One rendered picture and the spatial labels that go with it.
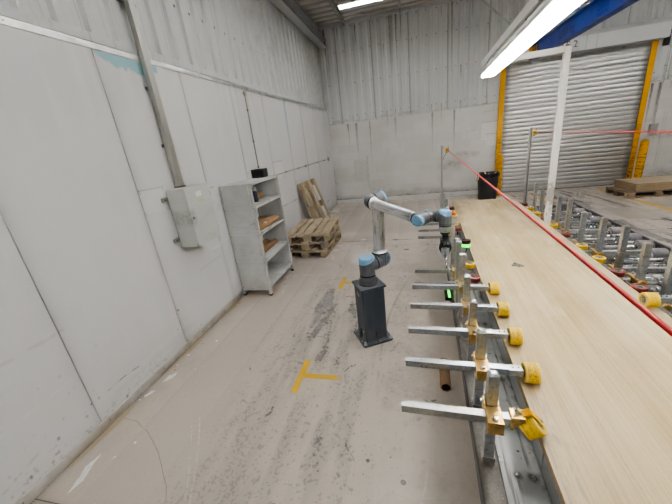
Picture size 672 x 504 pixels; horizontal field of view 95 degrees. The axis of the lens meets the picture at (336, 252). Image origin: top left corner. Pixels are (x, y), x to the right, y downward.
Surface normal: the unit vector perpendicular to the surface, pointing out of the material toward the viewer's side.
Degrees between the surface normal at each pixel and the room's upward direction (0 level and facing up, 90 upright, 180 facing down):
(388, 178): 90
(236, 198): 90
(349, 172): 90
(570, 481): 0
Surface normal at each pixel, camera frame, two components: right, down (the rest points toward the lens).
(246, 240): -0.22, 0.35
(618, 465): -0.11, -0.94
